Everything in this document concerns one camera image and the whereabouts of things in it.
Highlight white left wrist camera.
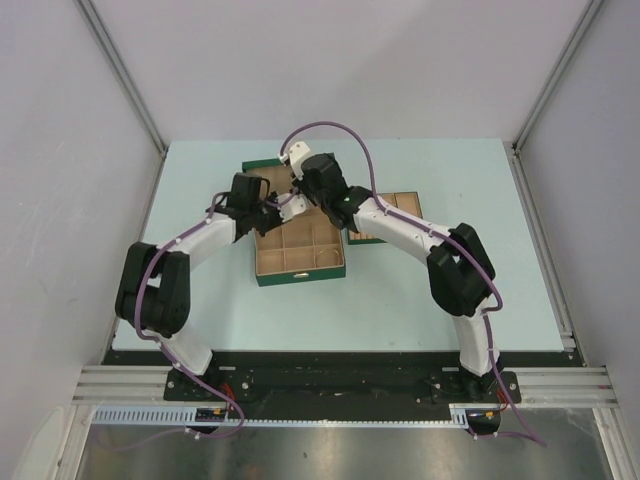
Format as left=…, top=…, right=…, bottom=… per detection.
left=276, top=193, right=309, bottom=223

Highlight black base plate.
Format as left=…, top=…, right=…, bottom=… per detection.
left=102, top=349, right=584, bottom=436

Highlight aluminium frame post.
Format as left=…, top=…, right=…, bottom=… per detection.
left=511, top=0, right=608, bottom=155
left=73, top=0, right=168, bottom=159

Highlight aluminium front rail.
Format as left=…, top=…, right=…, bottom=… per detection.
left=72, top=364, right=181, bottom=407

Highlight slotted cable duct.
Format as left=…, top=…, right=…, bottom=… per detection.
left=92, top=404, right=502, bottom=428

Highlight green jewelry box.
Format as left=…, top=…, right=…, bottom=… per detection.
left=241, top=157, right=347, bottom=289

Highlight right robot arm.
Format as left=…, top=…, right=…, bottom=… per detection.
left=287, top=149, right=500, bottom=401

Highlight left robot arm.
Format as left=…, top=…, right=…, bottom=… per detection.
left=115, top=172, right=296, bottom=400

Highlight aluminium frame post right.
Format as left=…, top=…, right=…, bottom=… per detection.
left=511, top=0, right=608, bottom=155

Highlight aluminium frame post left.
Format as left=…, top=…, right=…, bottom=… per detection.
left=73, top=0, right=168, bottom=159

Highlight silver bangle bracelet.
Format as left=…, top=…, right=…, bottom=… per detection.
left=313, top=244, right=342, bottom=266

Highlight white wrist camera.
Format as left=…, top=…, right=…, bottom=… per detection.
left=276, top=193, right=309, bottom=223
left=279, top=141, right=313, bottom=180

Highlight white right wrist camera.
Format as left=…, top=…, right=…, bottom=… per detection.
left=279, top=141, right=313, bottom=180

